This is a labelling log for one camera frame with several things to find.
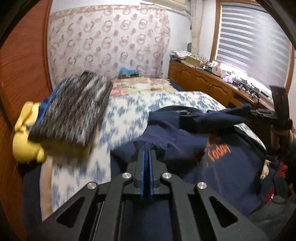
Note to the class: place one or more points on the circle patterned curtain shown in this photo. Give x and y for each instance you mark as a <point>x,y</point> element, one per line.
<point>104,39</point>

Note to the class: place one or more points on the wooden sideboard cabinet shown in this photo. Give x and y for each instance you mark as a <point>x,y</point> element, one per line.
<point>228,95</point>

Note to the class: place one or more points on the blue floral white bedsheet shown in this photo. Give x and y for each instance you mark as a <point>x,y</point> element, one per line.
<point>125,119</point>

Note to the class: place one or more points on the yellow plush toy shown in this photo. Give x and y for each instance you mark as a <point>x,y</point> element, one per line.
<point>24,150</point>

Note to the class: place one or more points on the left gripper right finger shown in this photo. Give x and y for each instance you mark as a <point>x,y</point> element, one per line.
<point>197,211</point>

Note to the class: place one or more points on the cardboard box on cabinet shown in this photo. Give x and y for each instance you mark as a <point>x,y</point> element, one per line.
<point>196,60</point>

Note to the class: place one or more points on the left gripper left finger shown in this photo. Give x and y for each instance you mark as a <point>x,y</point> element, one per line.
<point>95,211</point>

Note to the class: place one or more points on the stack of papers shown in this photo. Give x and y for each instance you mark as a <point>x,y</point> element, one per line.
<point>179,55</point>

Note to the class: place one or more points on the beige side curtain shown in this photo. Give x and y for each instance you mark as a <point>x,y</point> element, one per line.
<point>196,23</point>

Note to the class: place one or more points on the floral pink quilt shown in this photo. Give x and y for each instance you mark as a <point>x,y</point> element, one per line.
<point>140,85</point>

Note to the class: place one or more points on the navy blue printed t-shirt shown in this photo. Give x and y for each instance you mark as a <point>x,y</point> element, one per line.
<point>208,147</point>

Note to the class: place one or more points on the pink container on cabinet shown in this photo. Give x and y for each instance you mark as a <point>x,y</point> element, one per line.
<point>216,70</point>

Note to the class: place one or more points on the dark patterned folded cloth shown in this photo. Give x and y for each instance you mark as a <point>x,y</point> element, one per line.
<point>74,110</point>

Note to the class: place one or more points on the right hand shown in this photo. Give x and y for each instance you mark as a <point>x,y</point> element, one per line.
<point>278,137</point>

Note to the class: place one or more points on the striped window blind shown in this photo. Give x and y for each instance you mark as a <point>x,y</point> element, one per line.
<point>251,40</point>

